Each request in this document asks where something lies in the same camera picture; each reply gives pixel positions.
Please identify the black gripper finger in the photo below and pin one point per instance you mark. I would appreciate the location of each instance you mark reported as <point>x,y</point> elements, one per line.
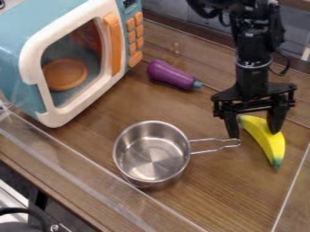
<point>232,124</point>
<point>277,115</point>

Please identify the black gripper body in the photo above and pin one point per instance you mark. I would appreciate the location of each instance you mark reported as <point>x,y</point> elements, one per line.
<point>253,93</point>

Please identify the blue white toy microwave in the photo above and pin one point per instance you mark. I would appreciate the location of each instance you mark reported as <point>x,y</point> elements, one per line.
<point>95,31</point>

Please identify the silver metal pot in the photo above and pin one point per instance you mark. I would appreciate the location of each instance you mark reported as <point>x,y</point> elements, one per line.
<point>153,151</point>

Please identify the purple toy eggplant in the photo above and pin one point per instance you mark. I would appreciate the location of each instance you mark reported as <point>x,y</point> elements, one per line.
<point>164,72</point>

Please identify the clear acrylic front barrier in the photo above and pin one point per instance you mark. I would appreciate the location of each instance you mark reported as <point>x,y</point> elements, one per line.
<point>87,189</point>

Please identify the orange microwave turntable plate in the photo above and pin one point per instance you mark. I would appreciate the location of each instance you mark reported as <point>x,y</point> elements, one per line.
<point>65,74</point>

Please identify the clear acrylic right barrier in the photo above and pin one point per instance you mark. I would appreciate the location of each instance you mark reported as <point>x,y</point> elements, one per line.
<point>295,214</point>

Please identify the clear acrylic barrier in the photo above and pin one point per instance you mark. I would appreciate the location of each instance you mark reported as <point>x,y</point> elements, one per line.
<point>295,214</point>
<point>87,189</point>

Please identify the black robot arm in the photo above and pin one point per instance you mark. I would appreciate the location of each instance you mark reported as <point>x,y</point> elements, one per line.
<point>259,34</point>

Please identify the yellow toy banana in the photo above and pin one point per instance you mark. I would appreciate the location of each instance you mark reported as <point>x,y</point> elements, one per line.
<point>272,143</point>

